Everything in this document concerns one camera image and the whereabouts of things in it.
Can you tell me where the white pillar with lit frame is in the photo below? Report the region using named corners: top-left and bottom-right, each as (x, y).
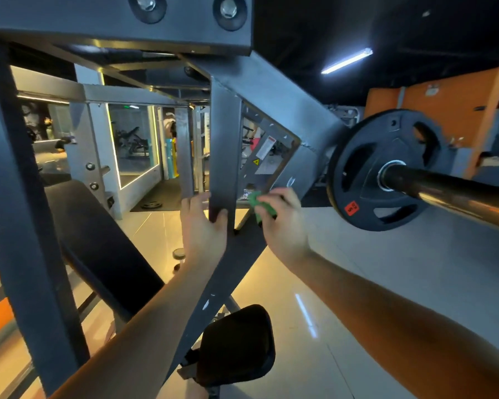
top-left (67, 66), bottom-right (164, 219)

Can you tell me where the person's right hand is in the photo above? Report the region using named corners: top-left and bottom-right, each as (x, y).
top-left (253, 187), bottom-right (314, 269)

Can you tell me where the person's left hand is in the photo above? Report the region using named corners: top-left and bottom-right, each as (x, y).
top-left (180, 192), bottom-right (230, 269)

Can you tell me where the fluorescent tube light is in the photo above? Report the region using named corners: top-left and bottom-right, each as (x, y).
top-left (321, 48), bottom-right (374, 75)

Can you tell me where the grey cable machine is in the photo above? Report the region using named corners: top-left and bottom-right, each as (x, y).
top-left (162, 108), bottom-right (211, 198)

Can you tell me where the barbell with black plate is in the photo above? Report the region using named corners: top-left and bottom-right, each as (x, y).
top-left (327, 109), bottom-right (499, 238)

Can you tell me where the person's right forearm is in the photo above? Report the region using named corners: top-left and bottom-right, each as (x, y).
top-left (289, 249), bottom-right (499, 399)

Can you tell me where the grey steel gym machine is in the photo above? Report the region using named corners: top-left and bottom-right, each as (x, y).
top-left (0, 0), bottom-right (350, 399)

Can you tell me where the green cleaning cloth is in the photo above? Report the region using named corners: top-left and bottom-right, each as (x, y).
top-left (248, 190), bottom-right (278, 219)

